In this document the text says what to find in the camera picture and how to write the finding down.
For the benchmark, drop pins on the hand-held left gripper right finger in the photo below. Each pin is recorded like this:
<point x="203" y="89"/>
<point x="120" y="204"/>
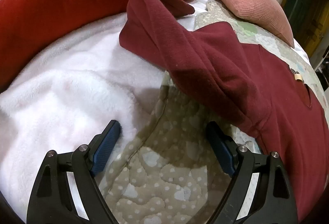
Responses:
<point x="221" y="148"/>

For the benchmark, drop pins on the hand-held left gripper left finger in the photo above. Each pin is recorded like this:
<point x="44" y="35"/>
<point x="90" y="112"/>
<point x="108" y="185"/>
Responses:
<point x="106" y="145"/>

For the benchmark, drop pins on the maroon sweatshirt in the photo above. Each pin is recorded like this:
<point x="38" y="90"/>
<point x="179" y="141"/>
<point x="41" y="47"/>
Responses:
<point x="231" y="72"/>

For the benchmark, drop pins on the heart-print quilted bedspread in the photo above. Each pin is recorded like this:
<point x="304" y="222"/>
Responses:
<point x="154" y="175"/>

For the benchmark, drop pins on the white fleece blanket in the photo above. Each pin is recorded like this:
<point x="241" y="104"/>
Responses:
<point x="64" y="85"/>

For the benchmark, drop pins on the red embroidered pillow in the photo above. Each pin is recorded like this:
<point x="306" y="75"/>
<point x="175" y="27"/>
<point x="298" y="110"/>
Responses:
<point x="64" y="0"/>

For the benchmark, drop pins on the wooden door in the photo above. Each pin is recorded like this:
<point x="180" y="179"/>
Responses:
<point x="305" y="3"/>

